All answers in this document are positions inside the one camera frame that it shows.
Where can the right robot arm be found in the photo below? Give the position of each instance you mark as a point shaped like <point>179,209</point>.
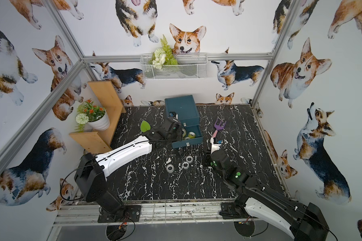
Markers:
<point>255,199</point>

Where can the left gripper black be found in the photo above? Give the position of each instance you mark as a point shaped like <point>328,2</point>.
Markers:
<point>175,127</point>

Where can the green trowel yellow handle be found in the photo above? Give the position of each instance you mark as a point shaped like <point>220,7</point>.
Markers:
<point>145,126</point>

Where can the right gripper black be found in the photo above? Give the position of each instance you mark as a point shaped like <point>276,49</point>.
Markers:
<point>208,157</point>

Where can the white flower pot plant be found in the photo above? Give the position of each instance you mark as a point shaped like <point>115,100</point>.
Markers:
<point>91,114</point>

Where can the yellow tape roll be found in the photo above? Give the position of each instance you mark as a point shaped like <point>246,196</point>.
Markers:
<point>191,135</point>
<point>184,132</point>

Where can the green white artificial plant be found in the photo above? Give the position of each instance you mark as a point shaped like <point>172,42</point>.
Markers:
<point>163,56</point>

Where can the yellow tape roll bottom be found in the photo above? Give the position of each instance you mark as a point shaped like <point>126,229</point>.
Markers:
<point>184,132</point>

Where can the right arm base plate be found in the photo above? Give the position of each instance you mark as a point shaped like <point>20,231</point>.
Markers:
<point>232,211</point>

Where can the clear tape roll left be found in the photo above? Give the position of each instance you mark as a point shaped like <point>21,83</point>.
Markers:
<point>170,168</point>

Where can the wooden shelf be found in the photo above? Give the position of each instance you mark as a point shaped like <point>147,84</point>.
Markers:
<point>99,141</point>

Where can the yellow tape roll top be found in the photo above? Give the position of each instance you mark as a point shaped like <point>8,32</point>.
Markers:
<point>191,135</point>

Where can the teal drawer cabinet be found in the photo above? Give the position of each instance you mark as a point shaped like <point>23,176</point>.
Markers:
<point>189,117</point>

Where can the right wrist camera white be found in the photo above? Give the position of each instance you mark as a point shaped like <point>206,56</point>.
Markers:
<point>215,144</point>

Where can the clear tape roll upper right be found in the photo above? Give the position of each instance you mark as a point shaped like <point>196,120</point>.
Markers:
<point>189,159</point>

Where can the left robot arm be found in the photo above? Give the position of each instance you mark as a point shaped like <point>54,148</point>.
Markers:
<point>93,171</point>

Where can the purple pink garden fork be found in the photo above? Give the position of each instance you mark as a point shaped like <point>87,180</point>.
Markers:
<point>218,125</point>

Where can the clear tape roll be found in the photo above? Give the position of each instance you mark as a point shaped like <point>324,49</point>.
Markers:
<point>185,165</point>
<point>170,168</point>
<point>189,159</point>

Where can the white wire basket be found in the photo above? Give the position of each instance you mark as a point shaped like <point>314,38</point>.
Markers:
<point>189,66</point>

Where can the clear tape roll middle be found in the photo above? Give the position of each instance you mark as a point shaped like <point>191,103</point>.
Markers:
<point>185,165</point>

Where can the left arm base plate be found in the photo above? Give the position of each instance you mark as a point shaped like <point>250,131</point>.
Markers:
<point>127,213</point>

